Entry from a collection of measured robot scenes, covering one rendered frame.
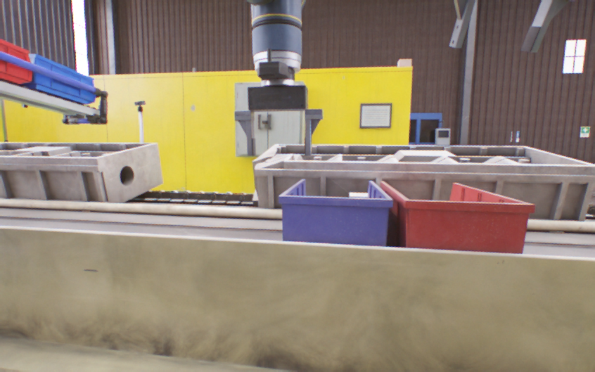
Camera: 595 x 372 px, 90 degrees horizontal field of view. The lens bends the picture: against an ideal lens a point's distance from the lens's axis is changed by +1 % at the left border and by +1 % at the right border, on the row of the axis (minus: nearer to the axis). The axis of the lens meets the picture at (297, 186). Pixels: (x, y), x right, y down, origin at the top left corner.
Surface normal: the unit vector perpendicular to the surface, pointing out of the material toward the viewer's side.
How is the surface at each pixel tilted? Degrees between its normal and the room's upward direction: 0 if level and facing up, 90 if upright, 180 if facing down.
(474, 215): 92
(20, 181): 100
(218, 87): 90
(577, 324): 90
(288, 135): 90
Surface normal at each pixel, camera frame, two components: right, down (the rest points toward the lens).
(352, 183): -0.14, 0.28
